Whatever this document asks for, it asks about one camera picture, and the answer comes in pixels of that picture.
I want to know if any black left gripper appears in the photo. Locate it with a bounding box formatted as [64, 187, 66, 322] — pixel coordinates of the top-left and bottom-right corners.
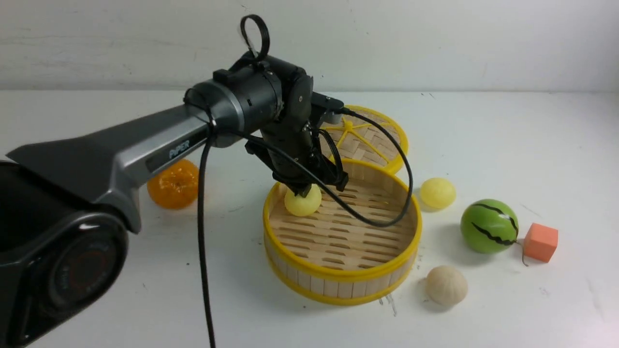
[245, 120, 349, 198]

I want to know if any yellow bun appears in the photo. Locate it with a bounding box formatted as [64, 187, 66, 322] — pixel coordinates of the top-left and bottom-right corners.
[420, 177, 457, 210]
[284, 184, 322, 217]

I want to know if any beige bun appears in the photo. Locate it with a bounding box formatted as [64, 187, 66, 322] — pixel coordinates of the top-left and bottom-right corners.
[425, 266, 469, 307]

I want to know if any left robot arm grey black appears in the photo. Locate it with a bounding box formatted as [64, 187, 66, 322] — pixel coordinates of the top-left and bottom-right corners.
[1, 52, 349, 348]

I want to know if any woven bamboo steamer lid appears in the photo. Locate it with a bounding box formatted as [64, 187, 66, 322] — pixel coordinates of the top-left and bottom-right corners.
[321, 105, 409, 174]

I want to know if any bamboo steamer tray yellow rim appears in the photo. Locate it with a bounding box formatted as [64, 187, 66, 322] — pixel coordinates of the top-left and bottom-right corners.
[263, 160, 422, 305]

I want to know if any orange plastic tangerine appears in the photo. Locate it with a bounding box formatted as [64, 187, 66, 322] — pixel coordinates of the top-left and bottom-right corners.
[147, 159, 200, 210]

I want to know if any green toy watermelon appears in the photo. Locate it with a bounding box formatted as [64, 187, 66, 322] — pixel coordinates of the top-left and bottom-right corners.
[460, 199, 519, 255]

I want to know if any orange foam cube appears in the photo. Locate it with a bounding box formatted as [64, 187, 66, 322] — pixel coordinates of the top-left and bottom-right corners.
[523, 223, 559, 263]

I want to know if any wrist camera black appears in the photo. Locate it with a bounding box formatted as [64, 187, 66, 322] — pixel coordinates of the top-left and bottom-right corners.
[309, 92, 345, 127]

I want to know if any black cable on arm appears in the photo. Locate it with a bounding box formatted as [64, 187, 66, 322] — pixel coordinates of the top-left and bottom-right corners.
[184, 14, 414, 348]

